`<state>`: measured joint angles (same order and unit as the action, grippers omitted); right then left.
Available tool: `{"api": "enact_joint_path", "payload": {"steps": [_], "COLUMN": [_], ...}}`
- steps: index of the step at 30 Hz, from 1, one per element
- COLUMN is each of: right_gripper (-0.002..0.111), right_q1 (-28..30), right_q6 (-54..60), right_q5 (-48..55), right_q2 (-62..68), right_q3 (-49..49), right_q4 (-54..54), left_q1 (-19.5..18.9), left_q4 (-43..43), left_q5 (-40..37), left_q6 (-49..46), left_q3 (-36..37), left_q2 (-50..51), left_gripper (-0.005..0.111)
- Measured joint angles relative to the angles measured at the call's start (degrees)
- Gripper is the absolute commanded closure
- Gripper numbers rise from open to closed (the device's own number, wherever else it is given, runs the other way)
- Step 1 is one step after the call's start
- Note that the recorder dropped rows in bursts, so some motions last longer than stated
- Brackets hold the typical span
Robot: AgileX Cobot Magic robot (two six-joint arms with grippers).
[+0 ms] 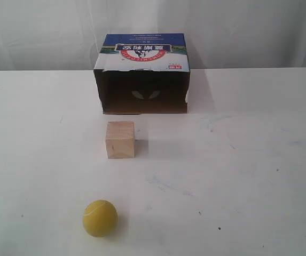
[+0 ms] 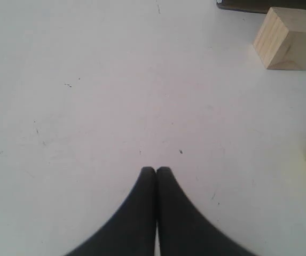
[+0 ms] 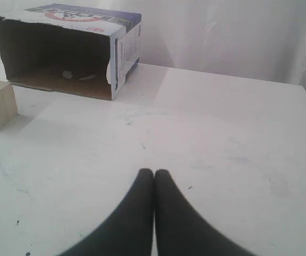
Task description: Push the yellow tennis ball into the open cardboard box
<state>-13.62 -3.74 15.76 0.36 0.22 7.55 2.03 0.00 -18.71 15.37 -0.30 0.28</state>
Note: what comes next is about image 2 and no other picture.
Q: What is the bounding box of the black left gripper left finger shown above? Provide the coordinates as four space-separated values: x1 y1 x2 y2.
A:
68 167 157 255

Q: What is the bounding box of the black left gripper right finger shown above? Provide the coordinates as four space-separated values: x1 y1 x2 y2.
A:
156 167 253 255

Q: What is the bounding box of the light wooden cube block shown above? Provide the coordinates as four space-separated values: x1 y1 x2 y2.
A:
253 7 306 70

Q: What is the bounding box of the printed cardboard box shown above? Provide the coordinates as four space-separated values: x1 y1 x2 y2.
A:
217 0 306 13

